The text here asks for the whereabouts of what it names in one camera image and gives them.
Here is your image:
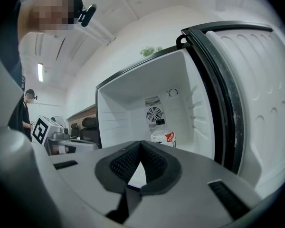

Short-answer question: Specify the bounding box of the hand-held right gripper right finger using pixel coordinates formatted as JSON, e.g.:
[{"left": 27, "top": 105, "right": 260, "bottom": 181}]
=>
[{"left": 123, "top": 140, "right": 262, "bottom": 228}]

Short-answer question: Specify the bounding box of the green potted plant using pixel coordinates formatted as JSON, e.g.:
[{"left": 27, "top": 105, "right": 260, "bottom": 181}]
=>
[{"left": 139, "top": 46, "right": 163, "bottom": 57}]

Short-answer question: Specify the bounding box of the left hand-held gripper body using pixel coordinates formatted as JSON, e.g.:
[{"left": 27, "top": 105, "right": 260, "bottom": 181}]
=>
[{"left": 31, "top": 114, "right": 70, "bottom": 156}]

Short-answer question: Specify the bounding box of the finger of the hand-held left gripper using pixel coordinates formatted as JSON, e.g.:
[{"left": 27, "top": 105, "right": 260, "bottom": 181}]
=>
[{"left": 58, "top": 138, "right": 101, "bottom": 153}]

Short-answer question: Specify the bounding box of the white standing fan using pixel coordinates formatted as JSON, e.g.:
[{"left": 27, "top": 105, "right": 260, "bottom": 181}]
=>
[{"left": 51, "top": 115, "right": 67, "bottom": 128}]

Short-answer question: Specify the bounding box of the long ceiling light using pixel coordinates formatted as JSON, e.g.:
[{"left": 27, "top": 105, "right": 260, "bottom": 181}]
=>
[{"left": 37, "top": 63, "right": 44, "bottom": 83}]

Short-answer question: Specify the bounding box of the person's head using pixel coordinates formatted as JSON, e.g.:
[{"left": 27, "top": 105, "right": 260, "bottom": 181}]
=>
[{"left": 17, "top": 0, "right": 84, "bottom": 37}]

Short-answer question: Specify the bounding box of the black head camera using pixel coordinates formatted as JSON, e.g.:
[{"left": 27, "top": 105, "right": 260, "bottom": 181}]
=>
[{"left": 77, "top": 4, "right": 97, "bottom": 28}]

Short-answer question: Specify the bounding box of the person's black shirt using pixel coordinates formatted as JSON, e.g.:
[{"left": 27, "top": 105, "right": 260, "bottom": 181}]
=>
[{"left": 0, "top": 0, "right": 27, "bottom": 134}]

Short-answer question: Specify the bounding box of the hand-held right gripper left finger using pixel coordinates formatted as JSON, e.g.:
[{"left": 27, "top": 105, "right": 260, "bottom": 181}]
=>
[{"left": 49, "top": 140, "right": 143, "bottom": 224}]

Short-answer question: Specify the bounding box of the black mesh office chair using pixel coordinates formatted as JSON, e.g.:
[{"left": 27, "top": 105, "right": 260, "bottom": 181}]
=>
[
  {"left": 70, "top": 122, "right": 80, "bottom": 139},
  {"left": 79, "top": 117, "right": 101, "bottom": 146}
]

